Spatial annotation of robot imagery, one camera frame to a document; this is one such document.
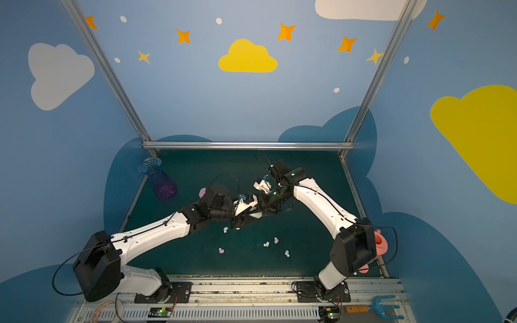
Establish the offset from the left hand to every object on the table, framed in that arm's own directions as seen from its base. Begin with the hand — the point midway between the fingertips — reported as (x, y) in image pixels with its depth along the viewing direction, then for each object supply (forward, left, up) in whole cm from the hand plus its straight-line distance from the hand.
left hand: (259, 213), depth 75 cm
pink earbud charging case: (+19, +30, -17) cm, 39 cm away
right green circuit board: (-30, -26, -19) cm, 44 cm away
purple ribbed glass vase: (+22, +50, -15) cm, 56 cm away
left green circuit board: (-31, +35, -18) cm, 50 cm away
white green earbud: (-5, -4, -18) cm, 19 cm away
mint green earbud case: (-2, +1, +3) cm, 4 cm away
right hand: (+1, +1, 0) cm, 1 cm away
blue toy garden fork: (-27, -44, -17) cm, 54 cm away
